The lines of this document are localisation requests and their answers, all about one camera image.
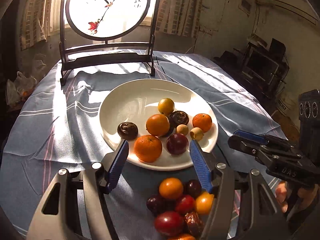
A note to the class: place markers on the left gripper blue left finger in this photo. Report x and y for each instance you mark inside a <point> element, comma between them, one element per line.
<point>115,163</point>

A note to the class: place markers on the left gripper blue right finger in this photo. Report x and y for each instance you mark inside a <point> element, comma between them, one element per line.
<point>201,167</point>

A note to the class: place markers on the tan longan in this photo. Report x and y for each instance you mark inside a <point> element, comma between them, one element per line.
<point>196,133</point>
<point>182,129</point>

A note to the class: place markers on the dark red plum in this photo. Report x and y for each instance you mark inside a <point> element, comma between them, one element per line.
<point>177,144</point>
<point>169,223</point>

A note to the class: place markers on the large orange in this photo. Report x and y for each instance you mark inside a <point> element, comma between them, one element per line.
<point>147,148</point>

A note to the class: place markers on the orange mandarin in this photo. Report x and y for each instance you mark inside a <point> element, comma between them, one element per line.
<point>157,125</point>
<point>202,121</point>

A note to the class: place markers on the yellow round fruit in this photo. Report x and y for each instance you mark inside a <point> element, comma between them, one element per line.
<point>166,106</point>

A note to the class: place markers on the person's right hand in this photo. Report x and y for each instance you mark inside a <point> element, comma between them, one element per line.
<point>283,192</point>

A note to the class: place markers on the dark plum far back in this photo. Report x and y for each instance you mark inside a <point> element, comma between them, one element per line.
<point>193,188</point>

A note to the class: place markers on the small orange back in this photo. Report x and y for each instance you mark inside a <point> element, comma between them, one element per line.
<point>171,188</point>

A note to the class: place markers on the smooth orange tangerine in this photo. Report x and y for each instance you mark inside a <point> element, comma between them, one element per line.
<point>203,203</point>

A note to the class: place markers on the small red plum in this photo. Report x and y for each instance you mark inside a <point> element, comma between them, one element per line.
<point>185,204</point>

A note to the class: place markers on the dark purple plum back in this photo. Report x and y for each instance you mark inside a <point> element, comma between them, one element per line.
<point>156,204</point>

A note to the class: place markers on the brown dried date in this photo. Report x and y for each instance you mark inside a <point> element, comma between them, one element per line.
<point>194,224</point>

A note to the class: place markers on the white ceramic plate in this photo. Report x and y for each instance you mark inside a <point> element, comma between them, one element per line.
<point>136,101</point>

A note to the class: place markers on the partly hidden orange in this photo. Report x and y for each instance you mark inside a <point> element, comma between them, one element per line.
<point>183,236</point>

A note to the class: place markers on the black television monitor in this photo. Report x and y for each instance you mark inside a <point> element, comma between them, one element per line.
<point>266,67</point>

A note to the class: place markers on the white plastic bags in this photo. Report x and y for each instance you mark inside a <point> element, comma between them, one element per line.
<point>21,88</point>

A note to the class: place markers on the right checked curtain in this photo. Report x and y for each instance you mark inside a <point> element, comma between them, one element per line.
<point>179,17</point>

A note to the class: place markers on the checked curtain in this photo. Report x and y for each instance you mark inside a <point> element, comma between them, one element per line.
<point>179,17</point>
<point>34,24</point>

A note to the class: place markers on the round painted table screen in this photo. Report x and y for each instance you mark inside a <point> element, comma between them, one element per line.
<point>90,32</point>

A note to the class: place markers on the left checked curtain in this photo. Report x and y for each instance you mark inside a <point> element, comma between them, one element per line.
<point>34,24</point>

